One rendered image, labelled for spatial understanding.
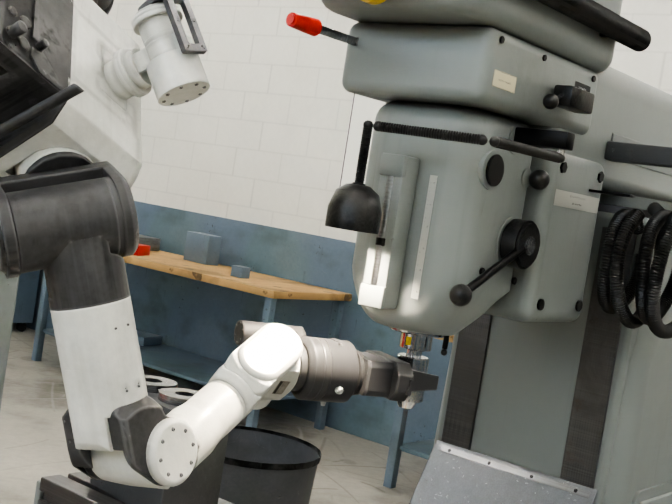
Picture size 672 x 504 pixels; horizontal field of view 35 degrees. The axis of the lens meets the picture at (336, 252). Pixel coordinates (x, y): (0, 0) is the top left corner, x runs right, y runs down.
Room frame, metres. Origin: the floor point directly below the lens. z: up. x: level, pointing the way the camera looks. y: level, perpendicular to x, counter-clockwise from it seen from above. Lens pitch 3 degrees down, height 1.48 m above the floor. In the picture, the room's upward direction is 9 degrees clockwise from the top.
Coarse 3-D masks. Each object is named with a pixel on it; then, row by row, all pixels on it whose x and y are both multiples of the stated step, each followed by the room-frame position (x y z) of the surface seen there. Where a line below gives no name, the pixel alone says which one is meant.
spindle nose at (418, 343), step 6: (402, 336) 1.55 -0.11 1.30; (408, 336) 1.55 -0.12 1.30; (414, 336) 1.54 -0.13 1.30; (420, 336) 1.54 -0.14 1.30; (402, 342) 1.55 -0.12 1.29; (414, 342) 1.54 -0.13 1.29; (420, 342) 1.54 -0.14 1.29; (426, 342) 1.55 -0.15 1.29; (408, 348) 1.54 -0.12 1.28; (414, 348) 1.54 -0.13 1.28; (420, 348) 1.54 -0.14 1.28; (426, 348) 1.55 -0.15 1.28
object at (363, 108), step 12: (360, 96) 6.99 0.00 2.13; (360, 108) 6.98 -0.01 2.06; (372, 108) 6.92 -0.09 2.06; (360, 120) 6.97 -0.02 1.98; (372, 120) 6.91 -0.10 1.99; (348, 132) 7.02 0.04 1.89; (360, 132) 6.96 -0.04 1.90; (372, 132) 6.90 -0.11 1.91; (348, 144) 7.01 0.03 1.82; (348, 156) 7.00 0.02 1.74; (348, 168) 7.00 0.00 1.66; (348, 180) 6.99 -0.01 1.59
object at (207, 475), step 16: (160, 384) 1.86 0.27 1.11; (176, 384) 1.88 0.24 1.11; (160, 400) 1.79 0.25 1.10; (176, 400) 1.77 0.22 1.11; (224, 448) 1.81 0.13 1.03; (208, 464) 1.79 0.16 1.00; (96, 480) 1.87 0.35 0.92; (192, 480) 1.77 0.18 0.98; (208, 480) 1.79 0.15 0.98; (128, 496) 1.80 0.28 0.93; (144, 496) 1.76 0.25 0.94; (160, 496) 1.73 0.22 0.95; (176, 496) 1.75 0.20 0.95; (192, 496) 1.77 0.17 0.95; (208, 496) 1.79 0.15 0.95
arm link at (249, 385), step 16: (256, 336) 1.41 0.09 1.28; (272, 336) 1.42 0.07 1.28; (288, 336) 1.43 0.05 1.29; (240, 352) 1.38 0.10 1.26; (256, 352) 1.39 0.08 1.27; (272, 352) 1.40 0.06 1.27; (288, 352) 1.41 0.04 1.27; (224, 368) 1.38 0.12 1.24; (240, 368) 1.37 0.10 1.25; (256, 368) 1.37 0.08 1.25; (272, 368) 1.38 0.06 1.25; (288, 368) 1.41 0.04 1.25; (224, 384) 1.36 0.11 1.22; (240, 384) 1.36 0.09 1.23; (256, 384) 1.37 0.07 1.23; (272, 384) 1.38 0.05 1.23; (240, 400) 1.36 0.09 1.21; (256, 400) 1.37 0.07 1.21
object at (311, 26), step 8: (288, 16) 1.42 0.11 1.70; (296, 16) 1.41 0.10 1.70; (304, 16) 1.43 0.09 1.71; (288, 24) 1.42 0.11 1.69; (296, 24) 1.42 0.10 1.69; (304, 24) 1.43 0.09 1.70; (312, 24) 1.44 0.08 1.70; (320, 24) 1.45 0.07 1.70; (304, 32) 1.44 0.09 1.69; (312, 32) 1.44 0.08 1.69; (320, 32) 1.46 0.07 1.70; (328, 32) 1.47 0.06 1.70; (336, 32) 1.49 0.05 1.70; (344, 40) 1.50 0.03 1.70; (352, 40) 1.51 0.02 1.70
